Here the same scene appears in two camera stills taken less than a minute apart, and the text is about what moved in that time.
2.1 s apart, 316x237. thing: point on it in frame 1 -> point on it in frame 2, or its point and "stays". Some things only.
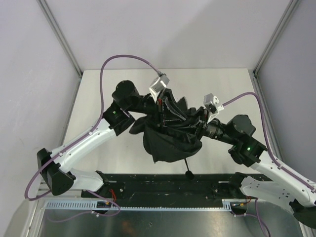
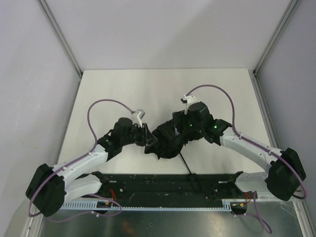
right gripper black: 202,122 -> 177,126
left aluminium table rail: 72,110 stays
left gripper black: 161,111 -> 145,135
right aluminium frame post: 275,36 stays
